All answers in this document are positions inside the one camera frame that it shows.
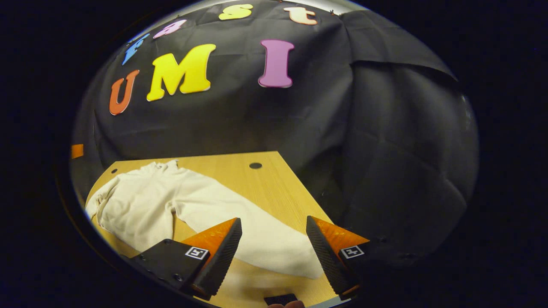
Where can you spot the black backdrop cloth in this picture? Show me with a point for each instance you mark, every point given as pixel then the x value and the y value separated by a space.
pixel 299 119

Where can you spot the cream sweatshirt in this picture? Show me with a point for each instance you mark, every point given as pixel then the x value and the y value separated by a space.
pixel 141 205

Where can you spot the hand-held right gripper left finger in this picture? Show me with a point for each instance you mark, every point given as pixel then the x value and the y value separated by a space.
pixel 220 265

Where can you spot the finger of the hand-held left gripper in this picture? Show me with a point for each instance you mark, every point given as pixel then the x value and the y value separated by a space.
pixel 77 151

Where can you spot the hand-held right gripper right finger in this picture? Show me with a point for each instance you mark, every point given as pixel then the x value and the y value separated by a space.
pixel 325 261

